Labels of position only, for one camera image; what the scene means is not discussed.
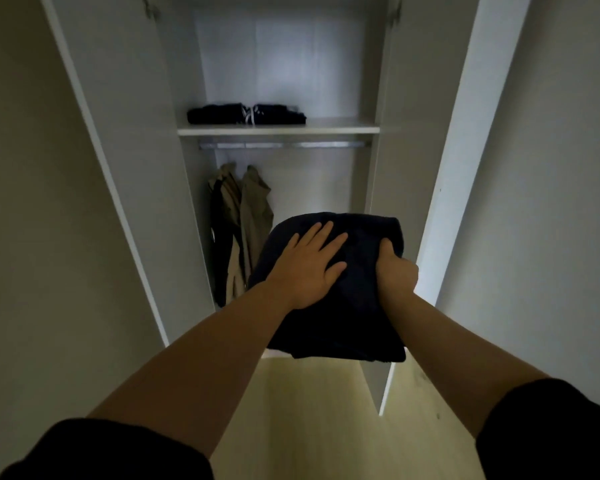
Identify white wardrobe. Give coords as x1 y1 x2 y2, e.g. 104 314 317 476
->
38 0 533 416

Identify red and navy sports jacket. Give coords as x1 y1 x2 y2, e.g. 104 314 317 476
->
245 211 408 364

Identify person's right hand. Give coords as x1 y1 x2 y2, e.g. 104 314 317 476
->
375 237 419 301

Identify person's left hand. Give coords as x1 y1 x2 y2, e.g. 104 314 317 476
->
265 221 349 312

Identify navy white-striped track trousers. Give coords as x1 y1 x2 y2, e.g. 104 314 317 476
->
187 103 247 127

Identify person's left forearm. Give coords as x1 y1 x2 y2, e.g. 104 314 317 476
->
88 285 296 458

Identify person's right forearm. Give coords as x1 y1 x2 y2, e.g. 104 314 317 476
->
380 291 549 438

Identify tan and black jacket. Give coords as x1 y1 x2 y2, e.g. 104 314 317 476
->
207 163 247 308

